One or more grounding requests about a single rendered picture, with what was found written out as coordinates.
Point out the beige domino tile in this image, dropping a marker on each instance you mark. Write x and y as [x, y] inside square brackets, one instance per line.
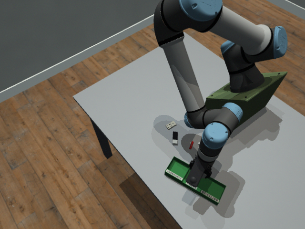
[170, 125]

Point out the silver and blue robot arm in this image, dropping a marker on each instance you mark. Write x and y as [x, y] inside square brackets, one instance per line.
[246, 44]

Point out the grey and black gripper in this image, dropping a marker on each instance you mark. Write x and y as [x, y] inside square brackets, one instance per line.
[207, 172]

